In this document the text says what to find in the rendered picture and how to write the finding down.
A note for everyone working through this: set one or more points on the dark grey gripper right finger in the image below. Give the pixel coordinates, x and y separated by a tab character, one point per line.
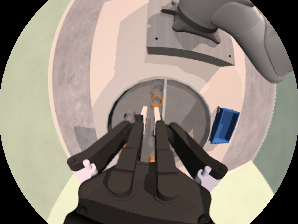
203	168

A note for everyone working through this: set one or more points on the blue shallow tray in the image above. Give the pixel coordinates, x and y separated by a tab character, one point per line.
223	126

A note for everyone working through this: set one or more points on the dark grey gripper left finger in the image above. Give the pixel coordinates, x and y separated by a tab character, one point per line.
97	157

